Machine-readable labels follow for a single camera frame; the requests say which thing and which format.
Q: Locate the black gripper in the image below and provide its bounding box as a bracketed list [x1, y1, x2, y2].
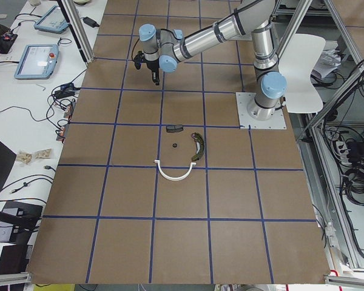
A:
[146, 60, 160, 85]

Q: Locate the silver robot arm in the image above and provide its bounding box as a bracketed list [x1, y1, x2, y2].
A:
[132, 1, 287, 121]

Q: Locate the dark grey brake pad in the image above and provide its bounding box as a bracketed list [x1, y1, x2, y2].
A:
[166, 124, 184, 133]

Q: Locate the black power adapter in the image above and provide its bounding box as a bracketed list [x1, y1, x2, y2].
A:
[83, 16, 99, 28]

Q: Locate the olive green brake shoe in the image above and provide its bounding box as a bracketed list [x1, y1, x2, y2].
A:
[191, 132, 205, 162]

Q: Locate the far teach pendant tablet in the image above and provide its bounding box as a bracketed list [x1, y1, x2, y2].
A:
[34, 5, 69, 34]

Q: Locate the teach pendant tablet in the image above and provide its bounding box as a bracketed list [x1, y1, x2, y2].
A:
[14, 44, 59, 80]
[34, 5, 69, 34]

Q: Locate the near teach pendant tablet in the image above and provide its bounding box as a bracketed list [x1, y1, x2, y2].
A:
[14, 44, 59, 80]

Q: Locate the white plastic chair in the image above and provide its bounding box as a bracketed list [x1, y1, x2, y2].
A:
[279, 33, 325, 113]

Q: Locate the bag of wooden pieces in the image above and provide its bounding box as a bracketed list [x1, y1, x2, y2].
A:
[15, 149, 53, 165]

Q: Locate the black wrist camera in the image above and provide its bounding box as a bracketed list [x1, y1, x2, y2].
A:
[133, 50, 146, 70]

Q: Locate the aluminium frame post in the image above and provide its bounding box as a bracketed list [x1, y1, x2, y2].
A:
[57, 0, 94, 64]

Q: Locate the white curved plastic bracket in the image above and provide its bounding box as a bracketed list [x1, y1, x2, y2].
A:
[153, 159, 197, 182]

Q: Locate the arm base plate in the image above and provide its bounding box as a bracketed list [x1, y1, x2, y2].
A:
[235, 92, 286, 130]

